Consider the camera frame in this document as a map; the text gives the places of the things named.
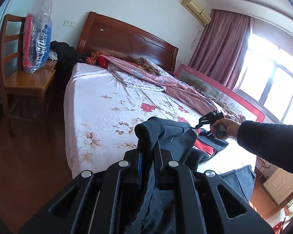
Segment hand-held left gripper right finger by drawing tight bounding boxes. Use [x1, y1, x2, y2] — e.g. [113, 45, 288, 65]
[153, 149, 277, 234]

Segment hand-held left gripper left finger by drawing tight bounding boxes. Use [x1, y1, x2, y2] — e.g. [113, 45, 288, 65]
[19, 150, 144, 234]

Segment dark blue pants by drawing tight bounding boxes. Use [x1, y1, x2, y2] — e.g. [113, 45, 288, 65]
[130, 116, 257, 234]

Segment person's right forearm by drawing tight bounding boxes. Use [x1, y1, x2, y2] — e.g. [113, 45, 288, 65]
[236, 120, 293, 176]

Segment person's right hand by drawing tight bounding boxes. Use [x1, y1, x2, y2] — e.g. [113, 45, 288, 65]
[209, 118, 241, 141]

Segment pink dotted quilt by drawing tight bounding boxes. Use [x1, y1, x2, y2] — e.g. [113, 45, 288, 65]
[105, 54, 246, 123]

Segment mauve curtain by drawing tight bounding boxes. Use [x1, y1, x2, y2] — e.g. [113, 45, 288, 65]
[188, 9, 255, 91]

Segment window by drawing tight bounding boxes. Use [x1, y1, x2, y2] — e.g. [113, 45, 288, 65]
[234, 32, 293, 128]

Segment bed with floral sheet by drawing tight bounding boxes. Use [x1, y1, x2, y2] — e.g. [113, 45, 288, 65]
[64, 62, 259, 179]

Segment grey patterned quilt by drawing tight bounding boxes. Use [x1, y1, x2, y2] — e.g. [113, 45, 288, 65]
[109, 57, 177, 92]

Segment white door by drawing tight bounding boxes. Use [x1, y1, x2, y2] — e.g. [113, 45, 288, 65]
[262, 168, 293, 206]

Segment wooden headboard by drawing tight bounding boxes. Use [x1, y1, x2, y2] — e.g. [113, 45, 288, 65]
[76, 11, 179, 74]

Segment red pillow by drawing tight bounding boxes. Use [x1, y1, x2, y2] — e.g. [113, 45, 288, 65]
[97, 56, 111, 69]

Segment orange fringed cloth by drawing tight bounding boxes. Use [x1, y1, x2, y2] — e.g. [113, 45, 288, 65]
[86, 50, 111, 65]

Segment black clothing pile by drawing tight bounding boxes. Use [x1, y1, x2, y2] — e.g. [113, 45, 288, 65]
[50, 40, 91, 99]

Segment wooden nightstand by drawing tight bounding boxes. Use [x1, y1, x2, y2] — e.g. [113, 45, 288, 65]
[42, 59, 58, 71]

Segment wooden chair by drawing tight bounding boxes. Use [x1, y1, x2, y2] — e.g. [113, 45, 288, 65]
[0, 14, 57, 138]

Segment plastic bag of clothes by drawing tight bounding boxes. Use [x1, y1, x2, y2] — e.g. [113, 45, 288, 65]
[22, 0, 53, 74]

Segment pink bed rail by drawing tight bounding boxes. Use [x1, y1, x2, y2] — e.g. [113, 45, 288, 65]
[174, 63, 266, 124]

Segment wall air conditioner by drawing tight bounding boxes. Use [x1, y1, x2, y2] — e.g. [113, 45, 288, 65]
[181, 0, 212, 25]

